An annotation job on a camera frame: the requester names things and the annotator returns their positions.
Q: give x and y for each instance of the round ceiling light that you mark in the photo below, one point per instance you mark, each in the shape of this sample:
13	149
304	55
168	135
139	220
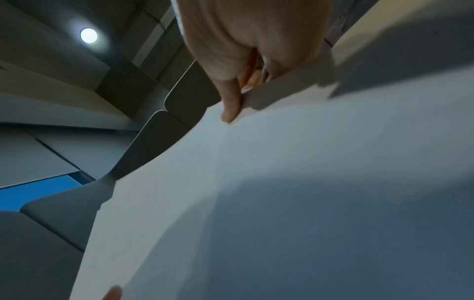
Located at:
89	35

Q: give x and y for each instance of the white cardboard sheet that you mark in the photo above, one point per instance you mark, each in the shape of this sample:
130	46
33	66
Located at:
296	190

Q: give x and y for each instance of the blue window panel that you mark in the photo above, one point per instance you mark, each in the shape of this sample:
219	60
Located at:
33	194

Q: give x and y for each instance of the grey rounded panel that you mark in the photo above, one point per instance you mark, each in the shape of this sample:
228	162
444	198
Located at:
63	216
148	143
189	93

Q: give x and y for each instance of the person's right hand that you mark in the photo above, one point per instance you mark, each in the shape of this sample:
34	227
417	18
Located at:
237	35

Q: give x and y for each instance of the person's left hand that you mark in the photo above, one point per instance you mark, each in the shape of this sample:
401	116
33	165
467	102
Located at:
113	294

